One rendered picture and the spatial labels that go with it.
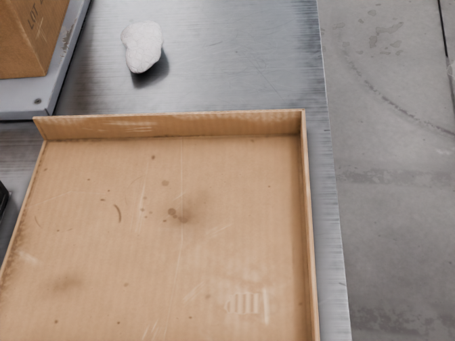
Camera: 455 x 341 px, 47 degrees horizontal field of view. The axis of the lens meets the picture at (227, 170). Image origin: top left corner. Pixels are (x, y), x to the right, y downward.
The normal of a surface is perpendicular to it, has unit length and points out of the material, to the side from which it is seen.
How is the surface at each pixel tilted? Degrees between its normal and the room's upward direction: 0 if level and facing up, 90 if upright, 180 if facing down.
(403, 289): 0
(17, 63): 90
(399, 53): 0
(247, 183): 0
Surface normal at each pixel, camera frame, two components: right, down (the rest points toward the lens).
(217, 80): -0.08, -0.61
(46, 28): 1.00, -0.05
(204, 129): -0.04, 0.79
